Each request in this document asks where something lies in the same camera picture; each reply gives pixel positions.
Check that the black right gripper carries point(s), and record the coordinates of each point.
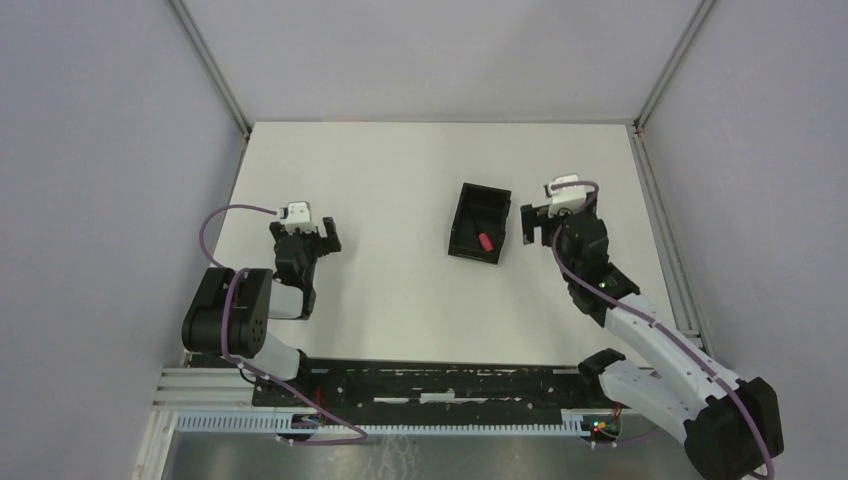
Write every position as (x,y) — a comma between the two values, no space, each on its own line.
(531,217)

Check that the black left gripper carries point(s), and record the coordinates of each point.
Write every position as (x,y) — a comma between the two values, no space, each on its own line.
(333,242)

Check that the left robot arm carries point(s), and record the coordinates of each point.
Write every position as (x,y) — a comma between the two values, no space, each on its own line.
(229,315)

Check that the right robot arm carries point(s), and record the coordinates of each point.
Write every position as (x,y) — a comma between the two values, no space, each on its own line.
(729,427)

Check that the black plastic bin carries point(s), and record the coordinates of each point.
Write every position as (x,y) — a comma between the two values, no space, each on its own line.
(491,206)

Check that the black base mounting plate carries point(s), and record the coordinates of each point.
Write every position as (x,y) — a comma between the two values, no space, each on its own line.
(344,382)

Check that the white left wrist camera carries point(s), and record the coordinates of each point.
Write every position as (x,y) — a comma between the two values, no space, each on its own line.
(296,218)

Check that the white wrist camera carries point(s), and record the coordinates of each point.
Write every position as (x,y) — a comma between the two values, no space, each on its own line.
(296,218)
(564,194)

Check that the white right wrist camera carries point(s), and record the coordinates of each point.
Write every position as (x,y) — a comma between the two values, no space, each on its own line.
(564,194)

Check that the right aluminium corner post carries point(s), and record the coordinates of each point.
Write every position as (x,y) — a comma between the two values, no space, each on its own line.
(678,54)

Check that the aluminium corner post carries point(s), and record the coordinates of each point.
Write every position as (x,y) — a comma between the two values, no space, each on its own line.
(678,54)
(190,28)

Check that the aluminium rail frame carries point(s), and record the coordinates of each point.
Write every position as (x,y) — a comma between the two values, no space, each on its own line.
(219,387)

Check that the white slotted cable duct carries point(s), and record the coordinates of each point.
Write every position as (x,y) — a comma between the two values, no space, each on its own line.
(303,423)

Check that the left aluminium corner post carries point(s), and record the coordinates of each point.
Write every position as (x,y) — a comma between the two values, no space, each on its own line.
(190,28)

